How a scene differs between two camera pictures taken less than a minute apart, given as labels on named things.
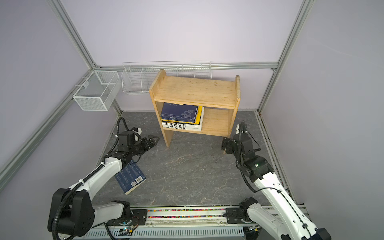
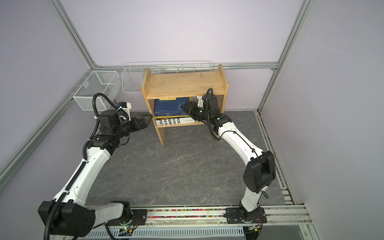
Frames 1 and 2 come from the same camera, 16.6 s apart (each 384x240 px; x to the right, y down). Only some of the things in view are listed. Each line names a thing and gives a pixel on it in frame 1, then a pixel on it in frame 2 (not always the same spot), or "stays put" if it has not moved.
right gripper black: (231, 143) to (192, 110)
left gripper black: (147, 146) to (141, 118)
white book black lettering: (187, 126) to (175, 121)
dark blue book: (130, 177) to (170, 106)
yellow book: (197, 121) to (167, 117)
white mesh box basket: (101, 91) stays put
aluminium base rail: (187, 216) stays put
